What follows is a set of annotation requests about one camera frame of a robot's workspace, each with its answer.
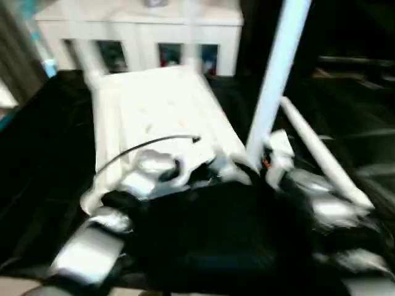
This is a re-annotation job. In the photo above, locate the white plastic table leg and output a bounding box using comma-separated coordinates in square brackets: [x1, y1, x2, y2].
[185, 0, 203, 73]
[75, 27, 107, 90]
[246, 0, 313, 173]
[279, 97, 376, 211]

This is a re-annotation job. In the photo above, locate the white plastic table top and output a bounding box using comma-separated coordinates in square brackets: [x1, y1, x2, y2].
[79, 65, 251, 216]

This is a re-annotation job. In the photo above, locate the black cabinet with gold label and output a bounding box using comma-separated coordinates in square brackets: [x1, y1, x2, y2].
[237, 0, 318, 81]

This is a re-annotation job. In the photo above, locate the dark low furniture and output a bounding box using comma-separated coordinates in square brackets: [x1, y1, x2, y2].
[314, 55, 395, 86]

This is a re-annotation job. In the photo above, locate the black mat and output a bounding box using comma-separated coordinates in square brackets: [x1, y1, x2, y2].
[0, 69, 395, 296]

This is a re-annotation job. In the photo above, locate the white display cabinet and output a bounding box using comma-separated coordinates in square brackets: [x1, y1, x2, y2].
[33, 0, 245, 77]

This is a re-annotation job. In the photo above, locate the light blue rack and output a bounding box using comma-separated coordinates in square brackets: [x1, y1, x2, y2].
[30, 18, 59, 78]

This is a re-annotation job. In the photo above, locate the teal floor mat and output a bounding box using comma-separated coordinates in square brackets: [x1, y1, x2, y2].
[0, 110, 16, 133]

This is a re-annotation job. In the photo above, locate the grey curtain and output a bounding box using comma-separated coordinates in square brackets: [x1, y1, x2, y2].
[0, 0, 47, 105]

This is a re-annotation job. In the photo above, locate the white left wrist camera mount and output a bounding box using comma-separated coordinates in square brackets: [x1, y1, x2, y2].
[123, 147, 218, 189]

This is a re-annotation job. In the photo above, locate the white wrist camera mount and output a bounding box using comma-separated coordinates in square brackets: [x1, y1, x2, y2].
[265, 129, 296, 187]
[123, 147, 218, 189]

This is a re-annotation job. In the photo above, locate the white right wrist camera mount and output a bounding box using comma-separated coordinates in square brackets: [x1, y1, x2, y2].
[265, 129, 296, 187]

